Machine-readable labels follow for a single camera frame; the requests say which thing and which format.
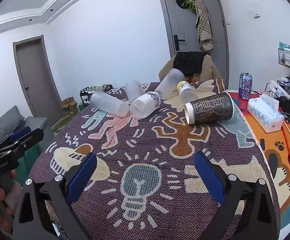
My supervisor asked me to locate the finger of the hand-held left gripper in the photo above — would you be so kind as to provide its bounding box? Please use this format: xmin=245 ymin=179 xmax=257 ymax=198
xmin=0 ymin=126 xmax=33 ymax=150
xmin=0 ymin=128 xmax=45 ymax=161

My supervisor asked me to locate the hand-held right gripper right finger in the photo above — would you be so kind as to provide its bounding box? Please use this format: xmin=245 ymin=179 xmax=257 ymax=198
xmin=193 ymin=151 xmax=281 ymax=240

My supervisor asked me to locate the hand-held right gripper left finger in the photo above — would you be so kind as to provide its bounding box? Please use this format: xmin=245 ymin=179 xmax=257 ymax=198
xmin=13 ymin=152 xmax=98 ymax=240

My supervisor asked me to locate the dark patterned paper cup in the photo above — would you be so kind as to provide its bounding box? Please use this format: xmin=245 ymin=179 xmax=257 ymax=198
xmin=184 ymin=91 xmax=234 ymax=125

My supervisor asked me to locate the clear cup with white label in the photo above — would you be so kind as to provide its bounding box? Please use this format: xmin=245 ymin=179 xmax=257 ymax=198
xmin=130 ymin=92 xmax=162 ymax=120

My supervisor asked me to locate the small frosted plastic cup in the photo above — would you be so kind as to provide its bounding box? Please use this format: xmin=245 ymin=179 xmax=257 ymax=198
xmin=124 ymin=81 xmax=143 ymax=103

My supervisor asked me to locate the tall frosted plastic cup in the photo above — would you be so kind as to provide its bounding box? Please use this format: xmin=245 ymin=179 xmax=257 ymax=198
xmin=155 ymin=68 xmax=185 ymax=99

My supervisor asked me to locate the grey sofa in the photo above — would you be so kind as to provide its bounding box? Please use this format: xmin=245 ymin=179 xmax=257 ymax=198
xmin=0 ymin=105 xmax=56 ymax=180

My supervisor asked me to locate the printed blanket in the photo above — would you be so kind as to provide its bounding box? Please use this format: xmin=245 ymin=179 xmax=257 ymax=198
xmin=27 ymin=79 xmax=282 ymax=240

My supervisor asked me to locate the cardboard box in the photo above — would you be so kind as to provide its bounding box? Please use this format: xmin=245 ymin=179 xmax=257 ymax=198
xmin=61 ymin=97 xmax=79 ymax=116

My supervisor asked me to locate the plain grey door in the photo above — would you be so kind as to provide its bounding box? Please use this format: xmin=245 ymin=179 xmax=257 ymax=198
xmin=12 ymin=35 xmax=63 ymax=127

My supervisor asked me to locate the black shoe rack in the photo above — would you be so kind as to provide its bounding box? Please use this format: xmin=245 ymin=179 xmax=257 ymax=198
xmin=79 ymin=89 xmax=95 ymax=111

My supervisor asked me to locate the orange paw print mat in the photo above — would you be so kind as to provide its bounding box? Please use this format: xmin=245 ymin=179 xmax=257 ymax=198
xmin=228 ymin=90 xmax=290 ymax=232

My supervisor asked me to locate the orange stick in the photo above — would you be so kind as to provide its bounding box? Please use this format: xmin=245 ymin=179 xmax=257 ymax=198
xmin=281 ymin=126 xmax=290 ymax=185

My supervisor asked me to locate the white tissue pack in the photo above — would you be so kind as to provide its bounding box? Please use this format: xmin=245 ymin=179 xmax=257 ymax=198
xmin=248 ymin=94 xmax=285 ymax=133

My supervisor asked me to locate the spotted cloth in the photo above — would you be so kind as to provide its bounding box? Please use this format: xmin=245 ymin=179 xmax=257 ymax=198
xmin=81 ymin=83 xmax=113 ymax=93

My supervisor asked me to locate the clear bottle with yellow lid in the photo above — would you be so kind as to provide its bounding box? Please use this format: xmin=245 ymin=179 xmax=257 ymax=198
xmin=176 ymin=81 xmax=198 ymax=104

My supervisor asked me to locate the blue drink can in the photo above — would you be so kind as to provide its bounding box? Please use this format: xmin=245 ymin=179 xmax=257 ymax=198
xmin=238 ymin=73 xmax=253 ymax=100

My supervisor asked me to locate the white power strip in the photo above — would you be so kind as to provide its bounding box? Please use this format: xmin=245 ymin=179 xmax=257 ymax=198
xmin=266 ymin=80 xmax=289 ymax=98

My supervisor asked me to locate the black cloth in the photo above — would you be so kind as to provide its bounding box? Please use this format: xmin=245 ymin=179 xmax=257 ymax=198
xmin=173 ymin=51 xmax=205 ymax=76

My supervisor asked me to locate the plaid scarf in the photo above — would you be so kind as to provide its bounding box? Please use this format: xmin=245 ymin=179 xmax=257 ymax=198
xmin=190 ymin=0 xmax=214 ymax=51

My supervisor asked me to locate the grey door with lock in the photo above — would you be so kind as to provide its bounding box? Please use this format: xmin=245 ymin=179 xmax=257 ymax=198
xmin=155 ymin=0 xmax=230 ymax=90

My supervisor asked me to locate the black door lock handle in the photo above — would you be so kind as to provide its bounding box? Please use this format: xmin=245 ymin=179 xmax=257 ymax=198
xmin=173 ymin=34 xmax=187 ymax=51

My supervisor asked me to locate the white wall switch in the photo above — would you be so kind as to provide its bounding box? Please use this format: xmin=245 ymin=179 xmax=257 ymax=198
xmin=248 ymin=4 xmax=260 ymax=19

